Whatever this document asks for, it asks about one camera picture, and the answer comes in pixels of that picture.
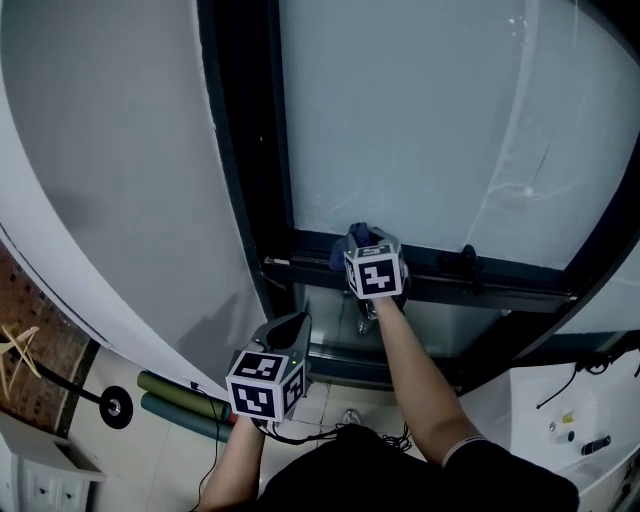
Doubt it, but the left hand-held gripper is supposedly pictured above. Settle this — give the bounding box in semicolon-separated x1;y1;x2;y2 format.
225;312;314;422

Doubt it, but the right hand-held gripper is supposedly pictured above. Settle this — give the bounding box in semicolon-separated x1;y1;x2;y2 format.
342;226;410;335

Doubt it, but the blue cloth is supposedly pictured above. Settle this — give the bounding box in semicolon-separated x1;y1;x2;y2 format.
328;222;375;275

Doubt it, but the black metal window frame bar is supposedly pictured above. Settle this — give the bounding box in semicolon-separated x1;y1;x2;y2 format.
259;227;576;314

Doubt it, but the person's right forearm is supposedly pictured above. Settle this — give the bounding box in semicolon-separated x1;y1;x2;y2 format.
372;294;489;469

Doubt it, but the person's left forearm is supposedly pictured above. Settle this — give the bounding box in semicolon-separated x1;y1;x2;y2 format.
188;414;266;512

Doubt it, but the frosted glass window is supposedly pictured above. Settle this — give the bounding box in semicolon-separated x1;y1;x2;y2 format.
554;249;640;346
197;0;640;314

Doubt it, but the grey metal panel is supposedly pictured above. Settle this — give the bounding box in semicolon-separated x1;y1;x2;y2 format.
293;282;507;360

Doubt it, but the green rolled mat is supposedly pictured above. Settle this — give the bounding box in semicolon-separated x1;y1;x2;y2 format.
136;369;233;422

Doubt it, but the teal rolled mat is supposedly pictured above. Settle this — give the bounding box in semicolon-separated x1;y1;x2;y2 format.
140;392;235;445

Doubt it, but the person's black shirt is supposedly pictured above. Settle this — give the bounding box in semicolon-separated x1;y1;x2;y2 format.
254;423;581;512

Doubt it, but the white cabinet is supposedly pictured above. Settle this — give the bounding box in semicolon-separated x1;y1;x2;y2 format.
0;412;108;512

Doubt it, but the black cylinder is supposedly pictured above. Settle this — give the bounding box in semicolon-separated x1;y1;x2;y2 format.
580;435;613;457

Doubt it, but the black window handle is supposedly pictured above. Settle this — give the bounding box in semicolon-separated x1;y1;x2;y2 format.
437;243;486;295

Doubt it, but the thin black cable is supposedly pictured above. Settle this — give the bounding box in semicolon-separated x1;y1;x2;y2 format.
189;381;229;512

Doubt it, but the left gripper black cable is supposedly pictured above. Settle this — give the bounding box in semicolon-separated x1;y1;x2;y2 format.
252;417;351;446

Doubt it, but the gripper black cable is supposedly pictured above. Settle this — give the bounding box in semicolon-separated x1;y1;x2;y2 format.
379;421;414;451
252;417;351;446

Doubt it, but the white pull cord with bead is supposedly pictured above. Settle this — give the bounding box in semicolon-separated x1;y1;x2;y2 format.
519;142;554;199

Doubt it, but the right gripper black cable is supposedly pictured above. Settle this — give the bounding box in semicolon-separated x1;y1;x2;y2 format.
379;421;414;451

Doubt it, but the black cable on ledge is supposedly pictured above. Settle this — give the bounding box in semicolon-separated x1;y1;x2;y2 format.
536;349;640;411

